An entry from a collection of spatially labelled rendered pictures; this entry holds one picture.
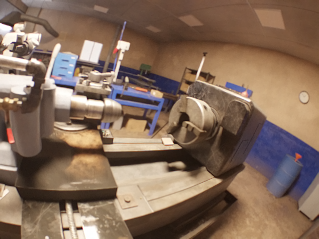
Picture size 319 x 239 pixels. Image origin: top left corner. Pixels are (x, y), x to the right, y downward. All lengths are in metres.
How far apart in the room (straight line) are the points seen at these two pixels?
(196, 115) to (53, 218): 0.68
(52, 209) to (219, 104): 0.90
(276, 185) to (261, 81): 2.78
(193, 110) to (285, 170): 2.97
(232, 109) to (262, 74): 3.71
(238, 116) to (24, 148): 0.84
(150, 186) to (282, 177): 3.11
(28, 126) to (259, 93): 4.31
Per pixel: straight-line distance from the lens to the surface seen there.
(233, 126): 0.72
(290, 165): 3.36
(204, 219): 1.22
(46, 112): 0.41
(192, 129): 0.64
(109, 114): 0.46
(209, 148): 0.85
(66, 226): 0.47
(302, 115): 4.08
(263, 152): 4.09
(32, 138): 0.40
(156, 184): 0.62
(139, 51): 8.13
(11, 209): 0.48
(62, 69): 2.41
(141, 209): 0.47
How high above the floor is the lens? 1.26
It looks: 17 degrees down
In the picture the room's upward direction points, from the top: 20 degrees clockwise
